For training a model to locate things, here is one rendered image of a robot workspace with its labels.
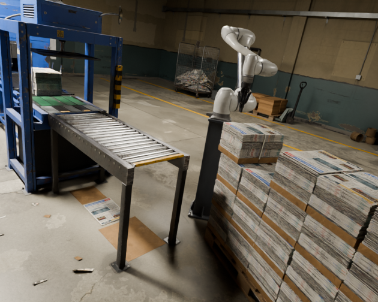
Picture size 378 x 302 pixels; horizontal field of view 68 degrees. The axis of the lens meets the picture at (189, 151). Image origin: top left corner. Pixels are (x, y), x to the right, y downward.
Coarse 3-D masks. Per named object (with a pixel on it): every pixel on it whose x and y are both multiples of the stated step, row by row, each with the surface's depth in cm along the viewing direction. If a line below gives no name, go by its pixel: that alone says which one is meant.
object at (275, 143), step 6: (258, 126) 218; (264, 126) 220; (270, 132) 207; (276, 132) 209; (270, 138) 203; (276, 138) 205; (282, 138) 207; (270, 144) 205; (276, 144) 207; (282, 144) 209; (264, 150) 206; (270, 150) 208; (276, 150) 210; (264, 156) 207; (270, 156) 210; (276, 156) 212
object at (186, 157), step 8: (104, 112) 291; (120, 120) 271; (136, 128) 255; (144, 136) 242; (152, 136) 241; (168, 144) 226; (184, 152) 215; (176, 160) 216; (184, 160) 210; (184, 168) 212
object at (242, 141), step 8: (224, 128) 213; (232, 128) 204; (240, 128) 204; (248, 128) 209; (224, 136) 215; (232, 136) 205; (240, 136) 195; (248, 136) 194; (256, 136) 197; (224, 144) 215; (232, 144) 205; (240, 144) 196; (248, 144) 197; (256, 144) 200; (232, 152) 205; (240, 152) 197; (248, 152) 200; (256, 152) 203
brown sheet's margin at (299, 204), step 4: (272, 184) 169; (276, 184) 166; (272, 188) 169; (276, 188) 166; (280, 188) 163; (280, 192) 163; (284, 192) 160; (288, 192) 158; (284, 196) 160; (288, 196) 158; (292, 196) 155; (292, 200) 155; (296, 200) 153; (300, 200) 150; (296, 204) 153; (300, 204) 150; (304, 204) 148; (308, 204) 147; (300, 208) 151; (304, 208) 148
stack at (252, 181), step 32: (224, 160) 216; (224, 192) 217; (256, 192) 184; (224, 224) 218; (256, 224) 183; (288, 224) 159; (320, 224) 140; (256, 256) 184; (288, 256) 158; (320, 256) 140; (352, 256) 126; (256, 288) 185; (288, 288) 160; (320, 288) 140
